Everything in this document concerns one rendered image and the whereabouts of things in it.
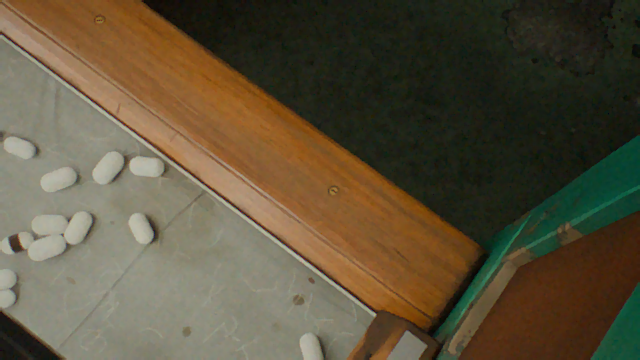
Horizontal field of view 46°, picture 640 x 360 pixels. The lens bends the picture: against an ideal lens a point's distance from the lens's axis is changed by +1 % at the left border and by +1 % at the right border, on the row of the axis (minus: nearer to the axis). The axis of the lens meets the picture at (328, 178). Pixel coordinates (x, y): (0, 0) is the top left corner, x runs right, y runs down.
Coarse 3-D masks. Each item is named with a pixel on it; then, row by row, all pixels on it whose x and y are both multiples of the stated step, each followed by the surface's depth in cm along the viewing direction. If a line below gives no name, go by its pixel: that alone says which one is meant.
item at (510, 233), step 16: (512, 224) 77; (496, 240) 79; (512, 240) 69; (496, 256) 71; (480, 272) 75; (480, 288) 68; (464, 304) 69; (448, 320) 73; (432, 336) 75; (448, 336) 66
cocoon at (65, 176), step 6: (60, 168) 77; (66, 168) 77; (72, 168) 78; (48, 174) 77; (54, 174) 76; (60, 174) 76; (66, 174) 76; (72, 174) 77; (42, 180) 76; (48, 180) 76; (54, 180) 76; (60, 180) 76; (66, 180) 77; (72, 180) 77; (42, 186) 77; (48, 186) 76; (54, 186) 76; (60, 186) 77; (66, 186) 77
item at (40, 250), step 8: (40, 240) 75; (48, 240) 75; (56, 240) 75; (64, 240) 75; (32, 248) 74; (40, 248) 74; (48, 248) 74; (56, 248) 75; (64, 248) 75; (32, 256) 74; (40, 256) 75; (48, 256) 75
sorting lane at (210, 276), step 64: (0, 64) 81; (0, 128) 80; (64, 128) 80; (0, 192) 78; (64, 192) 78; (128, 192) 78; (192, 192) 79; (0, 256) 76; (64, 256) 76; (128, 256) 77; (192, 256) 77; (256, 256) 77; (64, 320) 75; (128, 320) 75; (192, 320) 75; (256, 320) 76; (320, 320) 76
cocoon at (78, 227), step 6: (78, 216) 76; (84, 216) 76; (90, 216) 76; (72, 222) 75; (78, 222) 75; (84, 222) 75; (90, 222) 76; (72, 228) 75; (78, 228) 75; (84, 228) 76; (66, 234) 75; (72, 234) 75; (78, 234) 75; (84, 234) 76; (66, 240) 75; (72, 240) 75; (78, 240) 75
